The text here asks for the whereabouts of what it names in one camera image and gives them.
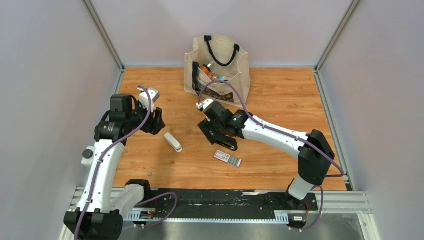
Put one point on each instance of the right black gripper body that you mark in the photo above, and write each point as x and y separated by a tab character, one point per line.
217	128

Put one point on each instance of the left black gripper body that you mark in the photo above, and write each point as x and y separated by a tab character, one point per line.
138	117

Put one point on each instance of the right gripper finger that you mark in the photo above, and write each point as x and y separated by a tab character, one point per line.
205	128
225	139

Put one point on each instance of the white stapler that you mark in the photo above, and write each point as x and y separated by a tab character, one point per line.
173	142

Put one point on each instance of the black stapler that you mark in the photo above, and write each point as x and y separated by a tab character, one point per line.
230	145

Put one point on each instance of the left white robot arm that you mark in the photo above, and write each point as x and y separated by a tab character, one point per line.
97	216

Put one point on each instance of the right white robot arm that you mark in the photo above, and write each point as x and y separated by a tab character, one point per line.
312	150

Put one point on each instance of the staple box with staples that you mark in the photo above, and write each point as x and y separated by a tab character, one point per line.
227	158

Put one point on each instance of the packaged items in bag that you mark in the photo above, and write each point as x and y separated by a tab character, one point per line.
214	77

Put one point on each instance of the orange capped bottle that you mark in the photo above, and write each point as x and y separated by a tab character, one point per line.
207	69

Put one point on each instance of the beige canvas tote bag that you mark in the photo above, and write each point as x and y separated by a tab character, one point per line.
228	59

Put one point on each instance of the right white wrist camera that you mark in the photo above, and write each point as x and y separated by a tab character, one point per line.
203	105

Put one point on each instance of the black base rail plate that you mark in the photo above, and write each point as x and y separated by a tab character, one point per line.
223	204

